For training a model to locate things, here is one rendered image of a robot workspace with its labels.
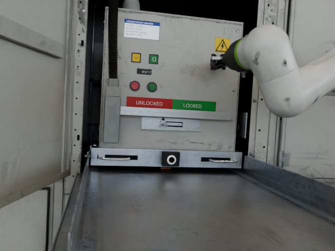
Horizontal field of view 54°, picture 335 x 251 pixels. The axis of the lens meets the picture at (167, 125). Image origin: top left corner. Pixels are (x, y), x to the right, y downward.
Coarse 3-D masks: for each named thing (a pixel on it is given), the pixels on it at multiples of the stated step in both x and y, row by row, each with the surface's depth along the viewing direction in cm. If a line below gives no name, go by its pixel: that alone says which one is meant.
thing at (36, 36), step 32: (0, 0) 69; (32, 0) 81; (64, 0) 99; (0, 32) 67; (32, 32) 79; (64, 32) 100; (0, 64) 70; (32, 64) 83; (64, 64) 102; (0, 96) 71; (32, 96) 84; (0, 128) 72; (32, 128) 85; (0, 160) 72; (32, 160) 86; (64, 160) 105; (0, 192) 73; (32, 192) 82
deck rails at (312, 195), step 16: (256, 160) 110; (96, 176) 100; (240, 176) 114; (256, 176) 110; (272, 176) 100; (288, 176) 91; (304, 176) 84; (80, 192) 59; (96, 192) 82; (272, 192) 93; (288, 192) 91; (304, 192) 84; (320, 192) 78; (80, 208) 62; (96, 208) 69; (304, 208) 79; (320, 208) 78; (80, 224) 60; (96, 224) 60; (80, 240) 53; (96, 240) 53
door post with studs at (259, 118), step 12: (264, 0) 115; (276, 0) 115; (264, 12) 115; (252, 96) 116; (252, 108) 116; (264, 108) 117; (252, 120) 117; (264, 120) 117; (252, 132) 117; (264, 132) 118; (252, 144) 117; (264, 144) 118; (252, 156) 118; (264, 156) 118
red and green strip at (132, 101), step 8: (128, 104) 111; (136, 104) 112; (144, 104) 112; (152, 104) 113; (160, 104) 114; (168, 104) 114; (176, 104) 115; (184, 104) 115; (192, 104) 116; (200, 104) 117; (208, 104) 117
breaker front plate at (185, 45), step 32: (160, 32) 112; (192, 32) 114; (224, 32) 117; (128, 64) 111; (160, 64) 113; (192, 64) 115; (128, 96) 111; (160, 96) 114; (192, 96) 116; (224, 96) 118; (128, 128) 112; (160, 128) 114; (192, 128) 116; (224, 128) 119
